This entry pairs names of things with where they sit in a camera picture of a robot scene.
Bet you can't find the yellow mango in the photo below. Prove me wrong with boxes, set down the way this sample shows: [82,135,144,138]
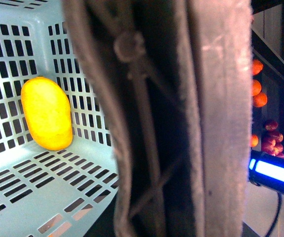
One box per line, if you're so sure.
[21,77,72,151]

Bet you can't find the light blue plastic basket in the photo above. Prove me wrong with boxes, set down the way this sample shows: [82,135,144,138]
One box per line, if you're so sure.
[0,0,118,237]

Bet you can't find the blue lit light bar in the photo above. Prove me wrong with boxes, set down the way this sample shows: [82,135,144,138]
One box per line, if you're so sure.
[248,150,284,194]

